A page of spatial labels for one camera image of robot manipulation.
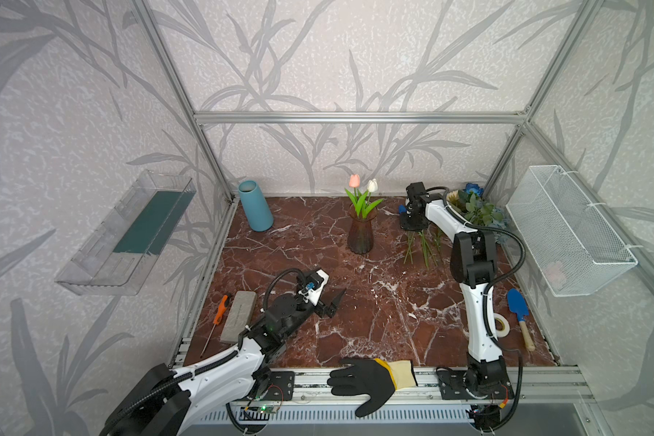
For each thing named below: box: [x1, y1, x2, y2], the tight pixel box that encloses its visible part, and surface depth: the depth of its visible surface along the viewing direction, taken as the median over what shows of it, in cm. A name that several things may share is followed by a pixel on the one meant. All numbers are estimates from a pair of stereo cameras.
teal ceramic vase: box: [237, 179, 274, 233], surface depth 101 cm
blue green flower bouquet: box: [446, 182, 509, 230], surface depth 107 cm
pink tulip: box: [345, 173, 367, 219], surface depth 90 cm
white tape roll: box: [493, 312, 511, 338], surface depth 86 cm
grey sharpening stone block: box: [219, 290, 258, 343], surface depth 86 cm
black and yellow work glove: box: [327, 358, 418, 417], surface depth 75 cm
